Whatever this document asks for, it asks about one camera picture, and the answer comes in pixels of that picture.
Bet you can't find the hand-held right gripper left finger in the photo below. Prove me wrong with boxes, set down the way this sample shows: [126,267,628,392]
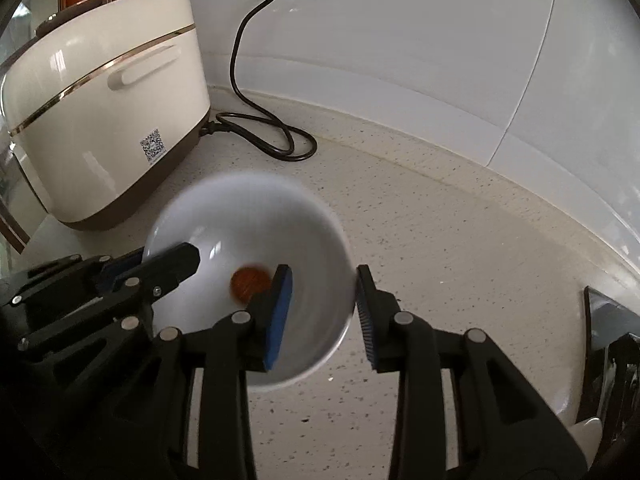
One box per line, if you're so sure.
[85,264,293,480]

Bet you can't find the black power cord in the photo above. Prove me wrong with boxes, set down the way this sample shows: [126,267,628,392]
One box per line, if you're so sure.
[200,0,318,162]

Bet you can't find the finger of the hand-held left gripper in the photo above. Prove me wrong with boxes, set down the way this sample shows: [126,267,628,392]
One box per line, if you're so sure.
[17,242,201,356]
[10,251,146,308]

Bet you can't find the black glossy stove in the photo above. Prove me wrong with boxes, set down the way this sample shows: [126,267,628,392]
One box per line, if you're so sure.
[575,285,640,426]

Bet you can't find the cream rice cooker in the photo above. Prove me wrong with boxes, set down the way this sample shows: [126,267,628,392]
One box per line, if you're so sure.
[0,0,212,232]

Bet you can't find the white ceramic bowl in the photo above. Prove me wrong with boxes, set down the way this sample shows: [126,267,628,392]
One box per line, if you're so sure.
[141,171,357,393]

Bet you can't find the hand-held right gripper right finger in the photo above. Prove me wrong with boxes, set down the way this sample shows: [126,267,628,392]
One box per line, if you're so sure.
[356,264,588,480]

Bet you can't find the small white dish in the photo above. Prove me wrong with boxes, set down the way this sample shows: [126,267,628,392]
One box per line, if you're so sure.
[567,416,608,466]

